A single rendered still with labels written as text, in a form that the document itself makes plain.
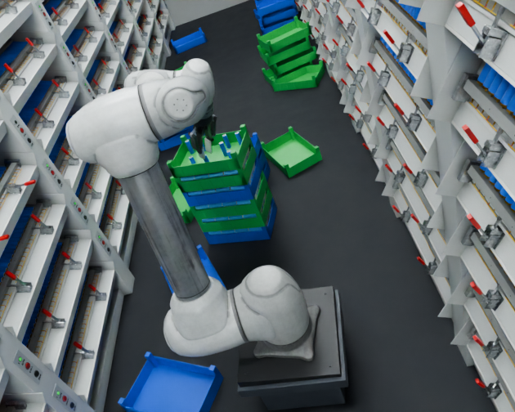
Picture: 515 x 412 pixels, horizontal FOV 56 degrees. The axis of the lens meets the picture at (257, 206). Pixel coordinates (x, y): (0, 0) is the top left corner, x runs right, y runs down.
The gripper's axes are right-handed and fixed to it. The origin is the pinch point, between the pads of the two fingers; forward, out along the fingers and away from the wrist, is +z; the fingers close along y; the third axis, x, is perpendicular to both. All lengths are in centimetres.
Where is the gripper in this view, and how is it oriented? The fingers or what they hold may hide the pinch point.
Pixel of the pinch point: (204, 149)
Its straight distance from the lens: 191.7
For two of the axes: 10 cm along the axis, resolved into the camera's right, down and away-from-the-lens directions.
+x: -7.8, -5.4, 3.3
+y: 6.3, -6.4, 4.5
